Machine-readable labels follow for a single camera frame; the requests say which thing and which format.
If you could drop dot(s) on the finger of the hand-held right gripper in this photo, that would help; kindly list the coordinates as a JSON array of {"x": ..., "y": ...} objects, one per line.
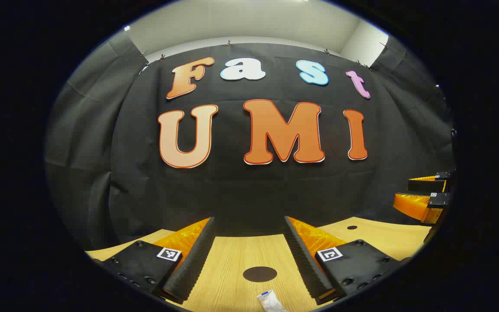
[
  {"x": 414, "y": 206},
  {"x": 425, "y": 186}
]

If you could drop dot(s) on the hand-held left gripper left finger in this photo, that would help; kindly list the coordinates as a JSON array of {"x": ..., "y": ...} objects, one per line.
[{"x": 195, "y": 264}]

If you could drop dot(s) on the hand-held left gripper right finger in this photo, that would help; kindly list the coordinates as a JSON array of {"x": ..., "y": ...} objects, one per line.
[{"x": 303, "y": 264}]

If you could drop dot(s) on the dark brown round coaster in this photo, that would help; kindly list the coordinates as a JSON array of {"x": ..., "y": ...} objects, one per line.
[{"x": 260, "y": 274}]

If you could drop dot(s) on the white toothpaste tube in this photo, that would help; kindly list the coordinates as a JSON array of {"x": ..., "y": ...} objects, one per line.
[{"x": 270, "y": 302}]

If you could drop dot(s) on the black backdrop cloth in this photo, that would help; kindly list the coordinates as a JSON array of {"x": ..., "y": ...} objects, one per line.
[{"x": 232, "y": 190}]

